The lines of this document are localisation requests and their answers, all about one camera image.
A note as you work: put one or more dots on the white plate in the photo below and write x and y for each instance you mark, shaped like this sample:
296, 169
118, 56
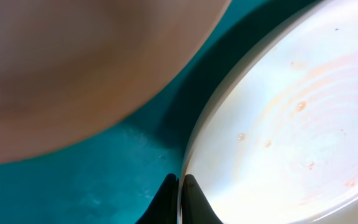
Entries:
277, 141

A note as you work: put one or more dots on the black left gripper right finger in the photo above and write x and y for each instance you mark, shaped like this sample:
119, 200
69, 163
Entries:
195, 208

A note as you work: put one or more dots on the pink plate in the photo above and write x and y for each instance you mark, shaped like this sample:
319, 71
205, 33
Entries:
72, 68

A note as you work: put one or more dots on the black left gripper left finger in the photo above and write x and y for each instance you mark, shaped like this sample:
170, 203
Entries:
163, 207

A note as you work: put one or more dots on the teal plastic tray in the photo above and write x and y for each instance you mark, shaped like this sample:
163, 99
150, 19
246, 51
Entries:
113, 176

